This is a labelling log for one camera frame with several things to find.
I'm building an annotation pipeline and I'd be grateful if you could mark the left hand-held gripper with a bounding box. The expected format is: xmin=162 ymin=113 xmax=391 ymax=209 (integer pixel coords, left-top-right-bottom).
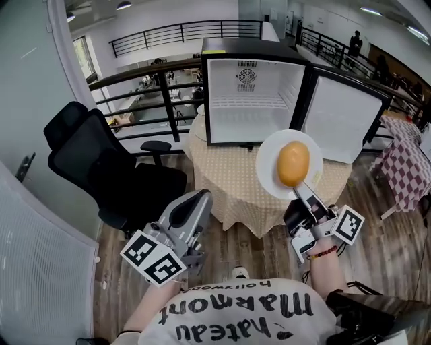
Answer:
xmin=120 ymin=189 xmax=214 ymax=288

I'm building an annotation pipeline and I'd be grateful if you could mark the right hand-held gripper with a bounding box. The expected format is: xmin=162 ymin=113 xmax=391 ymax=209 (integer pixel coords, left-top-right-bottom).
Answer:
xmin=283 ymin=179 xmax=366 ymax=264

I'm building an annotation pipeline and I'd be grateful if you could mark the yellow oval food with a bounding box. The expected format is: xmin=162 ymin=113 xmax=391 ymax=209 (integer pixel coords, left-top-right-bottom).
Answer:
xmin=277 ymin=140 xmax=311 ymax=187

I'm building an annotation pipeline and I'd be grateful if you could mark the white round plate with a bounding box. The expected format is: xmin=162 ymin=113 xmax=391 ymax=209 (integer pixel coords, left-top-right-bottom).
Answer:
xmin=255 ymin=129 xmax=325 ymax=201

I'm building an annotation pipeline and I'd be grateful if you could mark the black mini fridge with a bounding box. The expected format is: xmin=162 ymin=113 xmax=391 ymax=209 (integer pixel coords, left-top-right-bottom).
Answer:
xmin=200 ymin=37 xmax=393 ymax=165

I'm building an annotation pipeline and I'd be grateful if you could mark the person's left forearm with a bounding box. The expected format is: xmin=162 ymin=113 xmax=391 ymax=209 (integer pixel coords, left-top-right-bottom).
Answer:
xmin=120 ymin=278 xmax=185 ymax=335

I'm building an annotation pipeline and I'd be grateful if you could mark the person's right forearm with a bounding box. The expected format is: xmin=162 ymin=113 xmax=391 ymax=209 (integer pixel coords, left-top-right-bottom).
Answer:
xmin=306 ymin=236 xmax=348 ymax=297

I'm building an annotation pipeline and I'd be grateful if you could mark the person's right hand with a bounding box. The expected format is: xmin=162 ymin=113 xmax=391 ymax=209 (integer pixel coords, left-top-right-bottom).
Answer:
xmin=310 ymin=203 xmax=330 ymax=223

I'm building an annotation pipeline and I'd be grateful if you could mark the round table with beige tablecloth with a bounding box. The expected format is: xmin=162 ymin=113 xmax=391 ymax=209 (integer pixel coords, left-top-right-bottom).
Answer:
xmin=184 ymin=113 xmax=354 ymax=241

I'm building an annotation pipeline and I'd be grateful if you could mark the white printed t-shirt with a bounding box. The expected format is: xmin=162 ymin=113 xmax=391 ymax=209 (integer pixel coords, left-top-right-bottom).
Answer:
xmin=110 ymin=277 xmax=339 ymax=345

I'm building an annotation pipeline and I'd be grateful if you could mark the black office chair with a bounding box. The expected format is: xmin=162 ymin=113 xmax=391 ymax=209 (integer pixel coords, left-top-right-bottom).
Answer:
xmin=43 ymin=100 xmax=188 ymax=237

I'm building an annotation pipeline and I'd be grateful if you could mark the table with checkered tablecloth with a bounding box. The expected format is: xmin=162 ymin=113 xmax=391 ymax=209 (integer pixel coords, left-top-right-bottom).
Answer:
xmin=369 ymin=113 xmax=431 ymax=220

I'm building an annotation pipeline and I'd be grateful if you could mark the white ribbed panel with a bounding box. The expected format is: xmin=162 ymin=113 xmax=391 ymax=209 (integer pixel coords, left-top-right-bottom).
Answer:
xmin=0 ymin=160 xmax=100 ymax=345

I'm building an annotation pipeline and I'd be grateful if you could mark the black bag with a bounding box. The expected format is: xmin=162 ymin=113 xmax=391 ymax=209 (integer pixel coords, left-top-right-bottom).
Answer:
xmin=325 ymin=280 xmax=431 ymax=345

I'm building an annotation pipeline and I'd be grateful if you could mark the black metal railing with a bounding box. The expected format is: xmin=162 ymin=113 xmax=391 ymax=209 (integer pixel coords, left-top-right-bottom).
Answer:
xmin=108 ymin=19 xmax=264 ymax=59
xmin=87 ymin=26 xmax=431 ymax=156

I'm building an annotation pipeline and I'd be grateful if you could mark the dark bead bracelet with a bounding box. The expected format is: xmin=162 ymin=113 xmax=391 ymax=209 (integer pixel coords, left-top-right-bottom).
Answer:
xmin=306 ymin=245 xmax=339 ymax=261

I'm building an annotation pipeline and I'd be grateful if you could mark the black door handle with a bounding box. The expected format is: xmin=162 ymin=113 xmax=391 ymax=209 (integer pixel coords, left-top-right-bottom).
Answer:
xmin=14 ymin=152 xmax=36 ymax=183

